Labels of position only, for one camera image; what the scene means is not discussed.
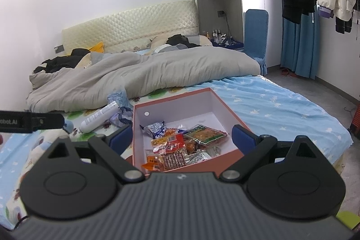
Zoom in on blue fruit print bed sheet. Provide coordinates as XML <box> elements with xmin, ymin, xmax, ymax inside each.
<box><xmin>0</xmin><ymin>74</ymin><xmax>354</xmax><ymax>230</ymax></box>

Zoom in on yellow cloth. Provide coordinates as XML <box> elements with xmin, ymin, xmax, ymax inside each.
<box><xmin>89</xmin><ymin>42</ymin><xmax>105</xmax><ymax>54</ymax></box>

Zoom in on orange snack packet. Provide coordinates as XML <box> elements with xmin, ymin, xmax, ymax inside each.
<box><xmin>141</xmin><ymin>156</ymin><xmax>164</xmax><ymax>172</ymax></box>

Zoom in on cream pillow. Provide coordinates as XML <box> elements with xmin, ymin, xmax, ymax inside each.
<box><xmin>74</xmin><ymin>52</ymin><xmax>99</xmax><ymax>69</ymax></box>

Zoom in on cream quilted headboard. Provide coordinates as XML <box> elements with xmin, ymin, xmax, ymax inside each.
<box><xmin>61</xmin><ymin>0</ymin><xmax>199</xmax><ymax>54</ymax></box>

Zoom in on dark blue crumpled wrapper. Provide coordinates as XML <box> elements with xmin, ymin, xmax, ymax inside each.
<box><xmin>111</xmin><ymin>106</ymin><xmax>133</xmax><ymax>127</ymax></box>

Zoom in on black cable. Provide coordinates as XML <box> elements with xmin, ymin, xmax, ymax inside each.
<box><xmin>13</xmin><ymin>215</ymin><xmax>29</xmax><ymax>230</ymax></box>

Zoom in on red clear snack packet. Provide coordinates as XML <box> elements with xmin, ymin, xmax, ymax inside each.
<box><xmin>151</xmin><ymin>135</ymin><xmax>187</xmax><ymax>157</ymax></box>

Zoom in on white plush penguin toy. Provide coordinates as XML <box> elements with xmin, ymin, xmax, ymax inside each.
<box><xmin>28</xmin><ymin>120</ymin><xmax>75</xmax><ymax>163</ymax></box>

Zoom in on pile of snack packets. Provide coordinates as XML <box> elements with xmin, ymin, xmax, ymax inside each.
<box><xmin>141</xmin><ymin>121</ymin><xmax>229</xmax><ymax>173</ymax></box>

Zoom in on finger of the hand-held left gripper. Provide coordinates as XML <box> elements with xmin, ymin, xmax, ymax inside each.
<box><xmin>30</xmin><ymin>113</ymin><xmax>65</xmax><ymax>133</ymax></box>

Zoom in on pink cardboard box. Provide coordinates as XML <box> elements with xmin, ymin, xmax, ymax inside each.
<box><xmin>132</xmin><ymin>87</ymin><xmax>245</xmax><ymax>173</ymax></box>

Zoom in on light blue crumpled plastic bag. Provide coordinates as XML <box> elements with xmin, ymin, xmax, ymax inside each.
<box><xmin>107</xmin><ymin>89</ymin><xmax>130</xmax><ymax>108</ymax></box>

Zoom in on blue curtain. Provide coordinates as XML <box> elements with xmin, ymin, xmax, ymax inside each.
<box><xmin>280</xmin><ymin>13</ymin><xmax>320</xmax><ymax>80</ymax></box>

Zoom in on clear brown snack packet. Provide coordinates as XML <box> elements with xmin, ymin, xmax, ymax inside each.
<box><xmin>184</xmin><ymin>124</ymin><xmax>228</xmax><ymax>148</ymax></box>

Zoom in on large black clothes heap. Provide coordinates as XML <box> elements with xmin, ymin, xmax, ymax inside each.
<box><xmin>33</xmin><ymin>48</ymin><xmax>92</xmax><ymax>74</ymax></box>

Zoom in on blue nightstand tray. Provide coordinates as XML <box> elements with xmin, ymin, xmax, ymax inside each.
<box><xmin>211</xmin><ymin>39</ymin><xmax>244</xmax><ymax>51</ymax></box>

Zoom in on small black clothes heap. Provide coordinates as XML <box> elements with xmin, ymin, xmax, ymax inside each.
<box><xmin>166</xmin><ymin>34</ymin><xmax>202</xmax><ymax>48</ymax></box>

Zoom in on group of cosmetic bottles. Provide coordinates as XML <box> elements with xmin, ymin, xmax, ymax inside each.
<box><xmin>207</xmin><ymin>29</ymin><xmax>234</xmax><ymax>45</ymax></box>

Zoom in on grey duvet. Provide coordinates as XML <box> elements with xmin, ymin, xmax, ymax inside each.
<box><xmin>26</xmin><ymin>46</ymin><xmax>261</xmax><ymax>113</ymax></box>

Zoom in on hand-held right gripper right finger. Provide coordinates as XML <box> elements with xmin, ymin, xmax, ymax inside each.
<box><xmin>219</xmin><ymin>124</ymin><xmax>316</xmax><ymax>182</ymax></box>

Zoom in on blue covered chair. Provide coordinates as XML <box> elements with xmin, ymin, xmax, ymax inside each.
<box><xmin>244</xmin><ymin>9</ymin><xmax>269</xmax><ymax>76</ymax></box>

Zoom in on red slippers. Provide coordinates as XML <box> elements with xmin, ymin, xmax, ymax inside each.
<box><xmin>281</xmin><ymin>67</ymin><xmax>300</xmax><ymax>79</ymax></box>

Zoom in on white spray bottle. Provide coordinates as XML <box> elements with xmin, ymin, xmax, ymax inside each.
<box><xmin>79</xmin><ymin>101</ymin><xmax>118</xmax><ymax>134</ymax></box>

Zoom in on blue white snack packet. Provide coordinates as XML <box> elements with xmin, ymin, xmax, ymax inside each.
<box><xmin>143</xmin><ymin>121</ymin><xmax>167</xmax><ymax>139</ymax></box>

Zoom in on red striped object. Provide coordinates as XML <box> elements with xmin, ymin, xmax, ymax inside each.
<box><xmin>350</xmin><ymin>104</ymin><xmax>360</xmax><ymax>140</ymax></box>

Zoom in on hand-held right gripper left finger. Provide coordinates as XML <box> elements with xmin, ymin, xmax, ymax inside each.
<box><xmin>47</xmin><ymin>125</ymin><xmax>146</xmax><ymax>184</ymax></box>

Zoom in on yellow green object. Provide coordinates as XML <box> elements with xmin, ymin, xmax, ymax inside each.
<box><xmin>336</xmin><ymin>210</ymin><xmax>360</xmax><ymax>230</ymax></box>

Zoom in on brown striped snack packet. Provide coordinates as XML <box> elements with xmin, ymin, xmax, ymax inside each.
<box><xmin>161</xmin><ymin>153</ymin><xmax>187</xmax><ymax>172</ymax></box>

